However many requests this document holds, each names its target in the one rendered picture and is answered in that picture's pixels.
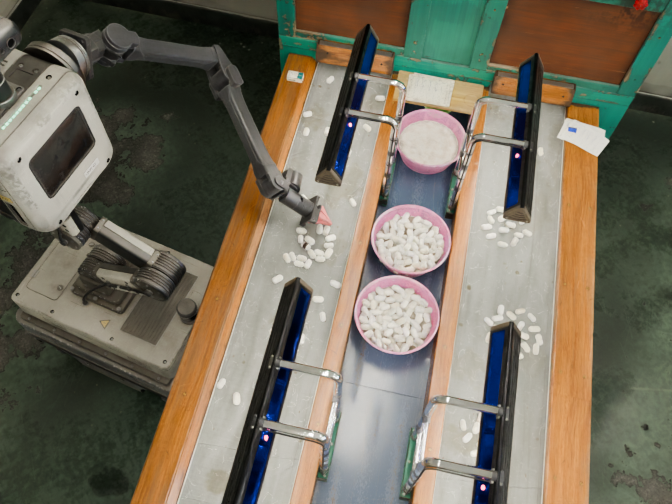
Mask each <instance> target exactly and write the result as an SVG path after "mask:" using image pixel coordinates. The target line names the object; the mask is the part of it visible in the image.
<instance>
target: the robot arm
mask: <svg viewBox="0 0 672 504"><path fill-rule="evenodd" d="M59 35H66V36H69V37H71V38H73V39H75V40H76V41H77V42H78V43H80V44H81V46H82V47H83V48H84V49H85V51H86V53H87V55H88V57H89V60H90V72H89V75H88V76H87V77H86V78H85V79H86V80H90V79H92V78H93V77H94V73H93V65H94V64H95V63H99V64H100V65H102V66H105V67H114V65H115V64H116V63H123V62H124V61H125V60H127V61H135V60H141V61H151V62H159V63H167V64H175V65H182V66H190V67H197V68H201V69H204V70H206V73H207V76H208V79H209V82H210V83H209V87H210V89H211V91H212V93H213V96H214V98H215V100H217V101H223V103H224V105H225V106H226V108H227V110H228V113H229V115H230V117H231V119H232V121H233V124H234V126H235V128H236V130H237V132H238V135H239V137H240V139H241V141H242V143H243V146H244V148H245V150H246V152H247V154H248V157H249V159H250V161H251V164H252V167H253V172H254V175H255V177H256V179H257V180H256V181H255V182H256V184H257V186H258V189H259V191H260V193H261V195H263V196H264V197H266V198H269V199H270V200H272V201H273V200H275V199H276V198H278V197H279V202H281V203H282V204H284V205H285V206H287V207H289V208H290V209H292V210H293V211H295V212H296V213H298V214H300V215H301V216H302V217H301V221H300V224H299V225H300V226H302V227H304V226H306V223H313V224H324V225H328V226H330V225H332V222H331V220H330V219H329V217H328V215H327V213H326V211H325V209H324V207H323V206H322V205H318V201H319V198H321V197H320V196H318V195H316V196H314V197H312V198H311V199H309V200H308V199H307V198H305V197H304V196H302V195H300V194H299V192H300V188H301V184H302V179H303V175H302V174H301V173H300V172H299V171H297V170H292V169H291V168H289V169H287V170H286V171H284V172H283V173H282V174H281V171H280V170H278V168H277V166H276V164H275V163H274V162H273V160H272V159H271V157H270V155H269V153H268V151H267V149H266V147H265V145H264V143H263V140H262V138H261V136H260V134H259V132H258V129H257V127H256V125H255V123H254V121H253V118H252V116H251V114H250V112H249V110H248V108H247V105H246V103H245V101H244V98H243V95H242V92H241V87H240V85H242V84H243V83H244V82H243V80H242V78H241V75H240V73H239V71H238V69H237V67H236V66H234V65H232V64H231V62H230V61H229V59H228V58H227V56H226V55H225V53H224V52H223V50H222V49H221V47H220V46H219V45H215V44H214V45H213V46H212V47H197V46H191V45H184V44H178V43H172V42H165V41H159V40H152V39H146V38H142V37H139V36H138V35H137V33H136V32H133V31H128V30H127V29H126V28H125V27H124V26H122V25H120V24H117V23H111V24H109V25H108V26H106V27H105V29H104V30H103V31H102V32H101V31H100V30H99V29H98V30H96V31H94V32H92V33H85V34H80V33H77V32H74V31H71V30H69V29H66V28H63V29H61V30H59ZM220 68H221V69H220ZM317 205H318V206H317Z"/></svg>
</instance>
